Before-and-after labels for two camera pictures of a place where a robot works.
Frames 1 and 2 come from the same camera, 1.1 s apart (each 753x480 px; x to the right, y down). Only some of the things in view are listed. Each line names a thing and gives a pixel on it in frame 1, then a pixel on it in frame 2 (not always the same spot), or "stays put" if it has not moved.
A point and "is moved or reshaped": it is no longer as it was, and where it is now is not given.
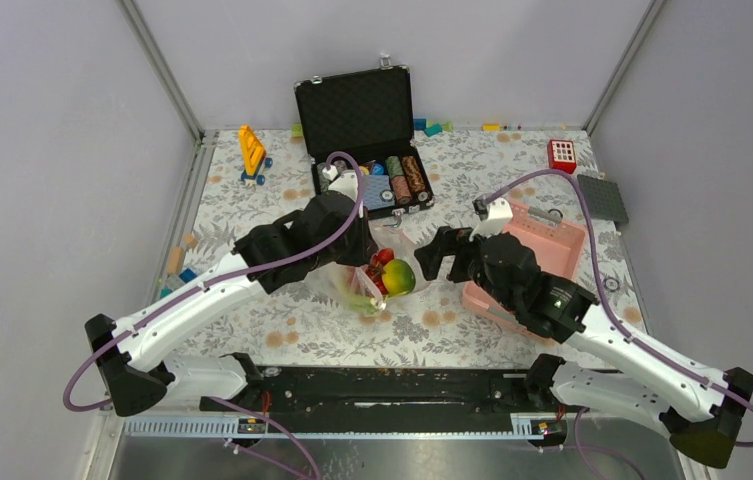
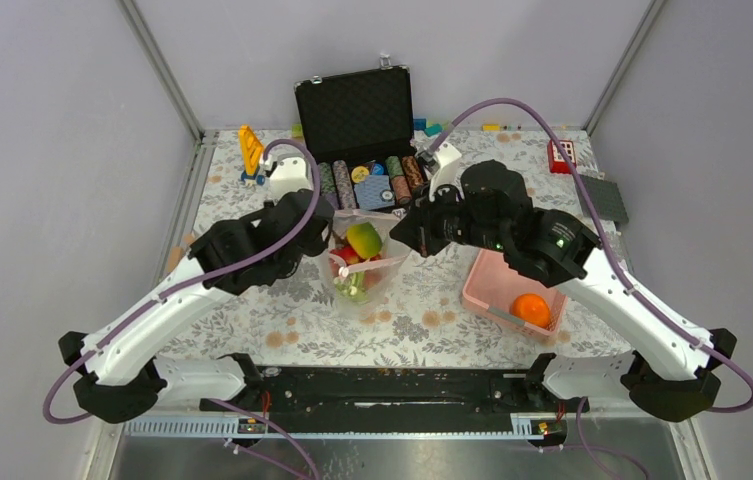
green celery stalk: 365,304 to 351,287
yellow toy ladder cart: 254,156 stays put
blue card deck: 373,185 stays put
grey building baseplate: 604,199 stays put
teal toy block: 433,129 stays put
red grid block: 561,155 stays put
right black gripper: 448,242 to 418,229
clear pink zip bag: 394,272 is moved or reshaped
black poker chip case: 367,113 stays put
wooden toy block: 176,261 stays put
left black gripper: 368,246 to 320,244
